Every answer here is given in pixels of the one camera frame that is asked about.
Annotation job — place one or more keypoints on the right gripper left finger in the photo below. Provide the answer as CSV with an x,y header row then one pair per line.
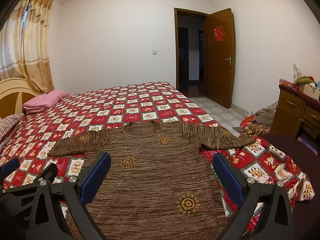
x,y
81,190

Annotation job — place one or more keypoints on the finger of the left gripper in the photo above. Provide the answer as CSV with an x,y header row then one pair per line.
x,y
49,174
9,167

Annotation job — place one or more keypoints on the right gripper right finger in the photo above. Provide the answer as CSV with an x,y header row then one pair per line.
x,y
275,220

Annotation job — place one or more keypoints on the brown knitted sweater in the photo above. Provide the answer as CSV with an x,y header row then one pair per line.
x,y
159,185

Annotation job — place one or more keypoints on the grey clothes on floor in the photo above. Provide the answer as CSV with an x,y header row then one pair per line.
x,y
264,117

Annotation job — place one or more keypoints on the red patchwork bed quilt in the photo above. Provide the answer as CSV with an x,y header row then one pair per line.
x,y
35,135

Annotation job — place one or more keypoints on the striped pillow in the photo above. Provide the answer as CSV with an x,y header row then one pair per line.
x,y
8,123

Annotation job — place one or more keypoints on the pink folded blanket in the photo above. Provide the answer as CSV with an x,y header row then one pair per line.
x,y
44,101

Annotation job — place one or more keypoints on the beige wooden headboard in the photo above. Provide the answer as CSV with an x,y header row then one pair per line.
x,y
14,92

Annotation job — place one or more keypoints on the brown patterned cloth on floor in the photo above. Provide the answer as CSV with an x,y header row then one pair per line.
x,y
251,130

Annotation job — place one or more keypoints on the red plastic bag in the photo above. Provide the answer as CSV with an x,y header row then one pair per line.
x,y
247,121

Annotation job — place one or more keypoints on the brown wooden dresser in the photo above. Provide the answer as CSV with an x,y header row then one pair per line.
x,y
297,115

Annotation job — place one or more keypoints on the white box on dresser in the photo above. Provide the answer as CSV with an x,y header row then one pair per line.
x,y
310,91

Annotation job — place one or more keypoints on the red box on dresser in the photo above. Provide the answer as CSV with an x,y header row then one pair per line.
x,y
288,84

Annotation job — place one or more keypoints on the beige patterned curtain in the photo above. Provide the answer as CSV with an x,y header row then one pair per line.
x,y
24,45

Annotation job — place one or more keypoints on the green cloth on dresser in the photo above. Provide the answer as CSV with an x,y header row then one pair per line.
x,y
304,80

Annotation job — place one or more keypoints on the brown wooden door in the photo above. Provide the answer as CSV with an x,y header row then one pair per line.
x,y
218,74

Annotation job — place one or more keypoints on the red double happiness decoration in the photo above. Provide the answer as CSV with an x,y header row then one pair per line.
x,y
219,33

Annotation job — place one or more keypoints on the white wall socket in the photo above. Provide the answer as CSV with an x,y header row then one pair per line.
x,y
294,72

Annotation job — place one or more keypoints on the brass door handle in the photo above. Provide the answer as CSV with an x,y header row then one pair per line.
x,y
229,60

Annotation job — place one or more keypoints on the brown door frame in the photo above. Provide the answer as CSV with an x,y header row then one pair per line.
x,y
189,13

